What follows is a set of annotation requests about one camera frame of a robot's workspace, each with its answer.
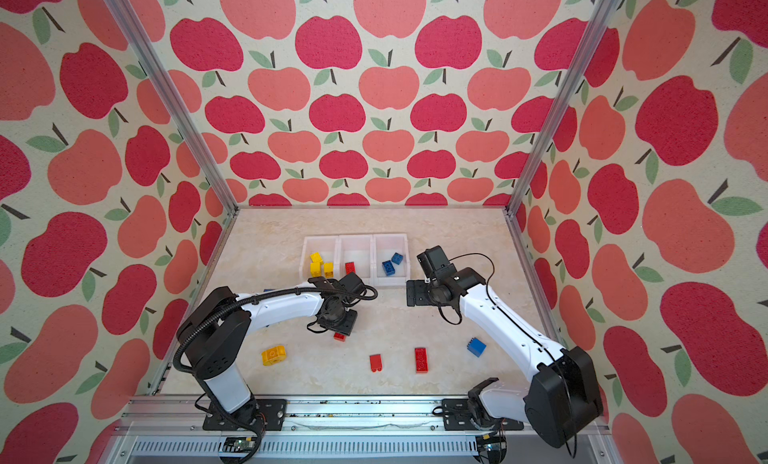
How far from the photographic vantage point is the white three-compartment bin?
1.00 meters

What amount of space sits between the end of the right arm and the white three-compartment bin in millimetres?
216

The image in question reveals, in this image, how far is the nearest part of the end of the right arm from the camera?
57cm
